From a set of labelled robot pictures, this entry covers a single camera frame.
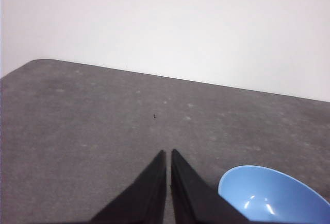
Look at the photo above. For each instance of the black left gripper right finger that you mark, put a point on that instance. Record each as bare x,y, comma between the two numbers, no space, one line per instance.
190,198

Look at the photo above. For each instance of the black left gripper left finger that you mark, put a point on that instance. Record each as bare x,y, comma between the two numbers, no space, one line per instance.
144,198

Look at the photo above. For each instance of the blue bowl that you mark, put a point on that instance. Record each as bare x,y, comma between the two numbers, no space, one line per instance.
268,190

